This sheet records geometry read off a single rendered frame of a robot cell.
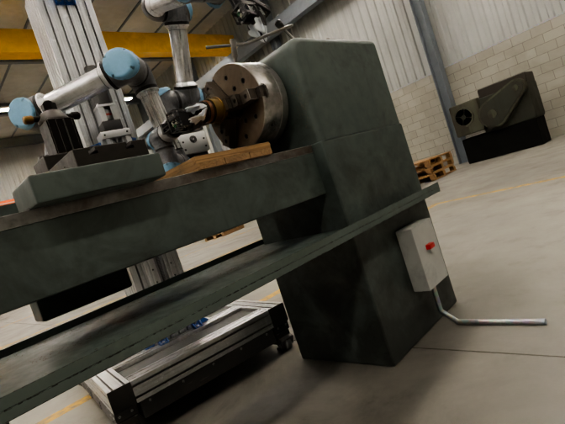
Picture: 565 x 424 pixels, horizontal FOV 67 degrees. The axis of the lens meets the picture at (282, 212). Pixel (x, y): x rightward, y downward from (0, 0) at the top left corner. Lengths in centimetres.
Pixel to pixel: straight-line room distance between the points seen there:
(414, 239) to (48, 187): 129
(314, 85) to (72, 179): 94
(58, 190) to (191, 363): 112
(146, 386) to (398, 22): 1165
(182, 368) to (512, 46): 1048
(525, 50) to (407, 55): 286
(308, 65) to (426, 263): 89
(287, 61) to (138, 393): 137
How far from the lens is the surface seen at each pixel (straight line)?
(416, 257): 177
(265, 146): 138
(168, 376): 189
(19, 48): 1277
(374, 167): 175
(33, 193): 98
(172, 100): 217
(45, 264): 102
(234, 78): 159
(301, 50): 163
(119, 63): 174
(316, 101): 158
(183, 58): 222
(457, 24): 1194
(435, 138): 1214
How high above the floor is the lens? 74
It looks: 3 degrees down
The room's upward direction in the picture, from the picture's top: 18 degrees counter-clockwise
